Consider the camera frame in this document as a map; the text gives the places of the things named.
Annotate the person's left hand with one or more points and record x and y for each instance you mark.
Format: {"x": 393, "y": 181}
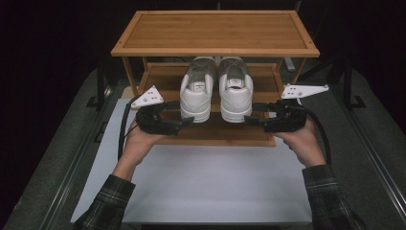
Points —
{"x": 139, "y": 145}

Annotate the black metal stand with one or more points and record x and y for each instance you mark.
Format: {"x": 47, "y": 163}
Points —
{"x": 348, "y": 89}
{"x": 100, "y": 86}

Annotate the white bracket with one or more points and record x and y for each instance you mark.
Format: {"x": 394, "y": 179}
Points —
{"x": 289, "y": 64}

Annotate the wooden three-tier shoe rack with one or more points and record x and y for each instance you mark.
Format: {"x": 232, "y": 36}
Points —
{"x": 217, "y": 32}

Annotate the metal table rail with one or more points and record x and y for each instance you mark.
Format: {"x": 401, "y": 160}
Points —
{"x": 75, "y": 172}
{"x": 370, "y": 150}

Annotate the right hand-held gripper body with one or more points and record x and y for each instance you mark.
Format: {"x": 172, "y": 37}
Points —
{"x": 287, "y": 119}

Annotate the person's right hand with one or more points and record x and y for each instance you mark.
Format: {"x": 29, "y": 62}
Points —
{"x": 303, "y": 143}

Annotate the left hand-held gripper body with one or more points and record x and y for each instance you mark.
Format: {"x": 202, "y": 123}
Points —
{"x": 153, "y": 123}

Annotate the white sneaker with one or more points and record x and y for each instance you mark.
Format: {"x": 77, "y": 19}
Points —
{"x": 196, "y": 99}
{"x": 236, "y": 99}

